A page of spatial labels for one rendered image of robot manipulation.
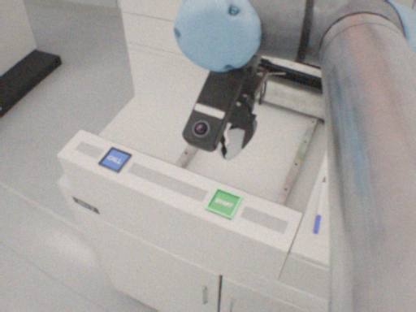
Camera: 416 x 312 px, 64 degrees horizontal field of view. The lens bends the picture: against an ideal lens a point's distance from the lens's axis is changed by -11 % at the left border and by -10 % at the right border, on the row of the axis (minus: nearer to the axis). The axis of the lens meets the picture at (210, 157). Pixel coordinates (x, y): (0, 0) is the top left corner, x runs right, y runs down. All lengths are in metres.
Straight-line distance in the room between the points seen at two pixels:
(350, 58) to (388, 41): 0.03
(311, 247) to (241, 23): 0.49
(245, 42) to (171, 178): 0.51
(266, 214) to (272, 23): 0.48
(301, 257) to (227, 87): 0.35
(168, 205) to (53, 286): 1.17
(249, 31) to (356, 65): 0.11
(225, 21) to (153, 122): 0.82
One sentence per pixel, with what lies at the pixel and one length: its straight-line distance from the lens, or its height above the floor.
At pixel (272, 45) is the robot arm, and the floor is 1.39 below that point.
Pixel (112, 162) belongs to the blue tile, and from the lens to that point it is 0.82.
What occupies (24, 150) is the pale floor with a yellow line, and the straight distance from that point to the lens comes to 2.41.
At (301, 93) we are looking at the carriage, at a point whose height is 0.88.
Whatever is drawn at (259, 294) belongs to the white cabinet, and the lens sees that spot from 0.91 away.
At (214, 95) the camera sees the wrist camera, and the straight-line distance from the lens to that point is 0.48.
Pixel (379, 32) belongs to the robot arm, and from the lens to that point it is 0.27.
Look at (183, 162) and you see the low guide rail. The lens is 0.94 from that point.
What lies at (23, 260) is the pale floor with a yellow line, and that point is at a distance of 1.95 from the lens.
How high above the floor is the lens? 1.56
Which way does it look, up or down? 49 degrees down
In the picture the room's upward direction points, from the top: straight up
